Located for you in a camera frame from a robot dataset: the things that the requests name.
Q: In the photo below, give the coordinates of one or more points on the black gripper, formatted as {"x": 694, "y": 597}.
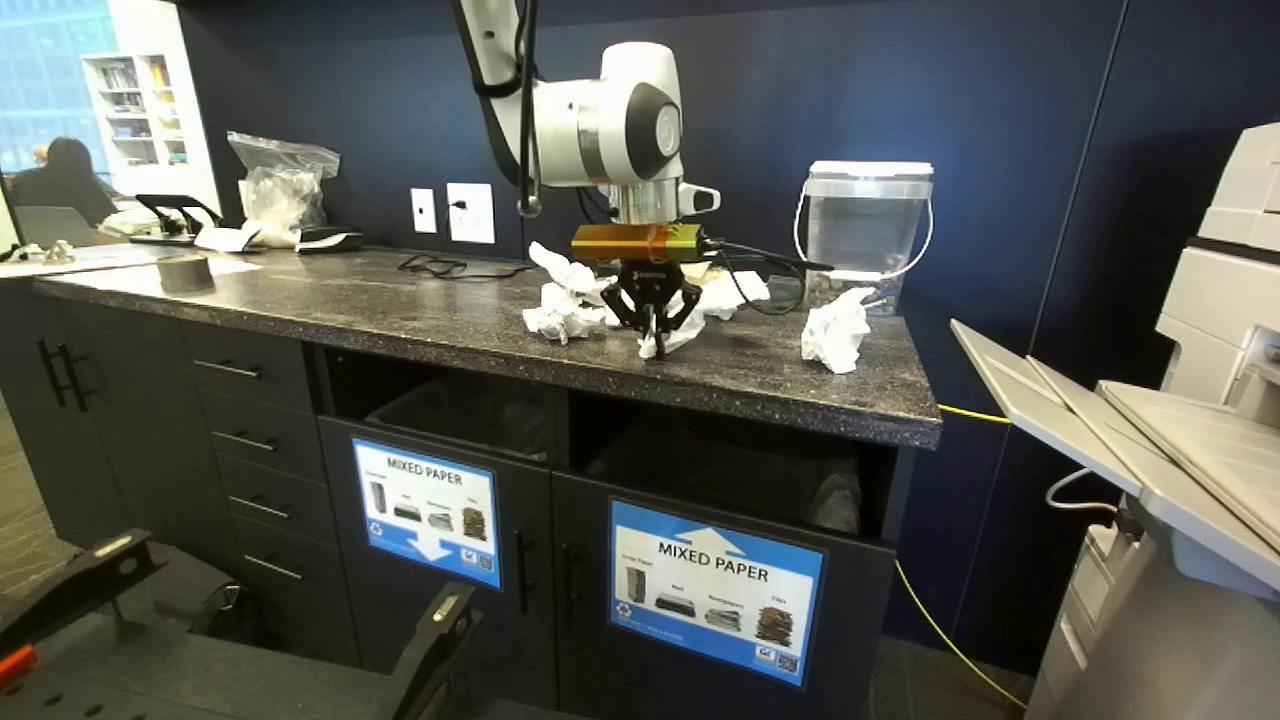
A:
{"x": 649, "y": 280}

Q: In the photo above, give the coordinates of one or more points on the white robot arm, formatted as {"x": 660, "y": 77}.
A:
{"x": 601, "y": 135}

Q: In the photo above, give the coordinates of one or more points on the black rubbish bin clear liner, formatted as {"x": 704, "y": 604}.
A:
{"x": 745, "y": 475}

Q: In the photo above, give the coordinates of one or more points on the clear plastic bucket with lid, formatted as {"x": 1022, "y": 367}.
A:
{"x": 865, "y": 227}

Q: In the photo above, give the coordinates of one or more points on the blue sign arrow pointing up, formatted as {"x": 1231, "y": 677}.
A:
{"x": 719, "y": 593}

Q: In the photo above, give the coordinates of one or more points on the blue sign arrow pointing down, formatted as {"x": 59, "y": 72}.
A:
{"x": 427, "y": 515}

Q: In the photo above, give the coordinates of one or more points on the black and white desk item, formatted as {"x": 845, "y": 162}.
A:
{"x": 327, "y": 243}

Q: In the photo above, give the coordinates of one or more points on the clear plastic bag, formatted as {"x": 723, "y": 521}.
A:
{"x": 283, "y": 186}

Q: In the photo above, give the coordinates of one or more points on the white paper stack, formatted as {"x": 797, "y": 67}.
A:
{"x": 231, "y": 243}

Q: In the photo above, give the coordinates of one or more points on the tape roll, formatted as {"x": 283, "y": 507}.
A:
{"x": 187, "y": 268}

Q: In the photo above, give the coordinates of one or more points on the black cabinet with stone counter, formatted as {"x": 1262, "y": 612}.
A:
{"x": 135, "y": 403}

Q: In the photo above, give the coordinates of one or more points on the white office printer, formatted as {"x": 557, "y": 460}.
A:
{"x": 1202, "y": 333}

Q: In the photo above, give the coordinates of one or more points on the white shelf unit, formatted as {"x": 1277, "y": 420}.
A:
{"x": 135, "y": 112}

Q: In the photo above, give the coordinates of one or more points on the metallic wrist camera bar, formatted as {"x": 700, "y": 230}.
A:
{"x": 642, "y": 243}

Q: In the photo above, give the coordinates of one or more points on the large white wall outlet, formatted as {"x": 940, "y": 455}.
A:
{"x": 468, "y": 213}

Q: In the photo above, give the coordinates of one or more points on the small white wall plate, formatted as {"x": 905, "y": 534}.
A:
{"x": 427, "y": 208}

